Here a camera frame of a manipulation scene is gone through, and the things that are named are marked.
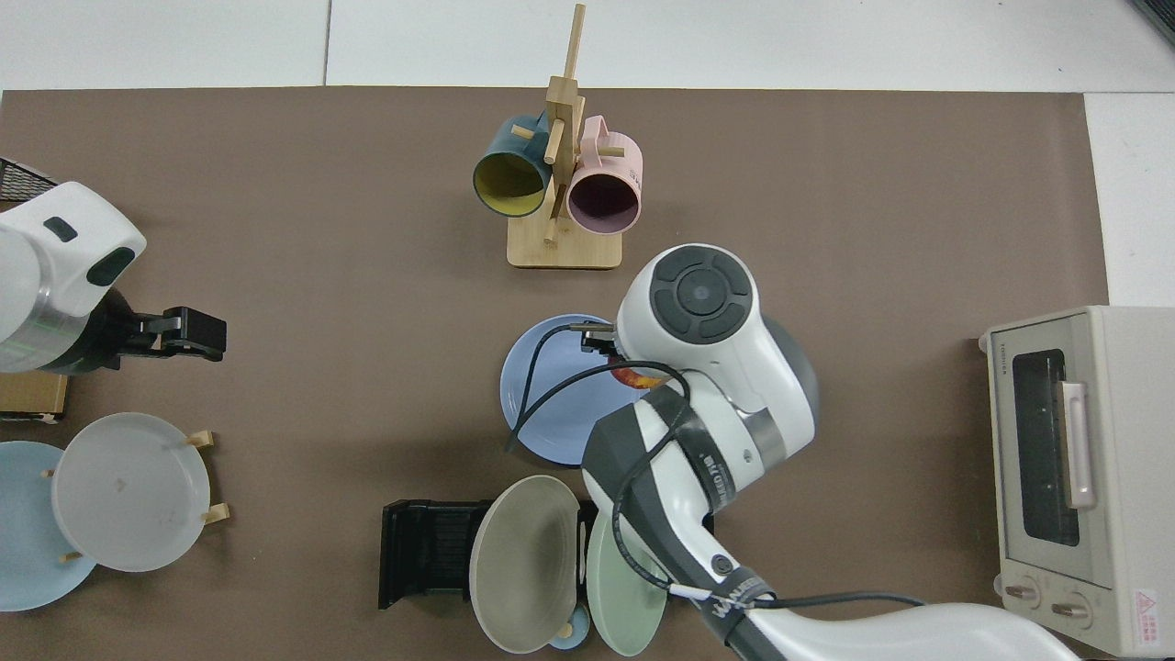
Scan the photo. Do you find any red yellow apple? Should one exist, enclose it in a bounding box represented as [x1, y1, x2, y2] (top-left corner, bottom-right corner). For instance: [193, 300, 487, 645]
[610, 364, 672, 392]

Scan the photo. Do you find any grey plate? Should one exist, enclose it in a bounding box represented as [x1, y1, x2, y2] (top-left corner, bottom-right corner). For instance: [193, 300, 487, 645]
[50, 412, 212, 574]

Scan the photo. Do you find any wooden plate rack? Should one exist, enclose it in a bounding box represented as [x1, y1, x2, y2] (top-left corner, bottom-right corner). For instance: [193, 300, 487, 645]
[41, 429, 231, 564]

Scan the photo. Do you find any light blue plate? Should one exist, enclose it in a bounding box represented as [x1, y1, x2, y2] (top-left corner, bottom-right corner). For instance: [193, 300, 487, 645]
[0, 441, 98, 613]

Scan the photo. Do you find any beige plate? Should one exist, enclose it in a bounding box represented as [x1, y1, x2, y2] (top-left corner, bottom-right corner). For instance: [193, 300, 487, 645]
[469, 475, 582, 655]

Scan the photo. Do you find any black dish rack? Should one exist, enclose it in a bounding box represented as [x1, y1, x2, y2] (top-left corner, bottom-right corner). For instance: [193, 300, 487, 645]
[378, 499, 716, 612]

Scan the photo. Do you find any pale green plate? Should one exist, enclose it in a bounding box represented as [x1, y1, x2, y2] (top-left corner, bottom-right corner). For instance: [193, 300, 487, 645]
[586, 508, 670, 657]

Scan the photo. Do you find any wooden cup stand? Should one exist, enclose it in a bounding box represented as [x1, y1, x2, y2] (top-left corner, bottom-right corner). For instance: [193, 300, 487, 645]
[507, 3, 624, 271]

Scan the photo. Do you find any brown table cloth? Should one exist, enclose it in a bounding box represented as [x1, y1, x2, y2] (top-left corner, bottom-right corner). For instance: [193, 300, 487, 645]
[0, 87, 1112, 661]

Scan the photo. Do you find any pink cup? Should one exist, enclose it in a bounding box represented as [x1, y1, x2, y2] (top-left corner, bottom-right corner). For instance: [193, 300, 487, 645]
[565, 115, 644, 237]

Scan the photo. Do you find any dark blue cup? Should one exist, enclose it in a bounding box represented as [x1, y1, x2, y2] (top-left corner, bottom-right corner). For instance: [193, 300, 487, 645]
[472, 112, 557, 219]

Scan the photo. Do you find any small blue round thing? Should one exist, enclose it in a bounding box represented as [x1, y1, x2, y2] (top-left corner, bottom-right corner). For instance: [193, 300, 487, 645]
[549, 601, 591, 652]

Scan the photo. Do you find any pale toaster oven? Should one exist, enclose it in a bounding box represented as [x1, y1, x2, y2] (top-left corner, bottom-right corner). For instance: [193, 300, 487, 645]
[977, 305, 1175, 659]

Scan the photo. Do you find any dark grey corner object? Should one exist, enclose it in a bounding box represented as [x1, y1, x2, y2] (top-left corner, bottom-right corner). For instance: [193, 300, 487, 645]
[1132, 0, 1175, 45]

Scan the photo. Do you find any wire basket with wooden floor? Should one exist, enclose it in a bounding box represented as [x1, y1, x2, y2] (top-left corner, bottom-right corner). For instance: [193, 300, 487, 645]
[0, 156, 71, 424]

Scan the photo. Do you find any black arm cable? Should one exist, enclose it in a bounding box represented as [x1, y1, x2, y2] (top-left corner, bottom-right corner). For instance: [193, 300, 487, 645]
[504, 320, 927, 613]

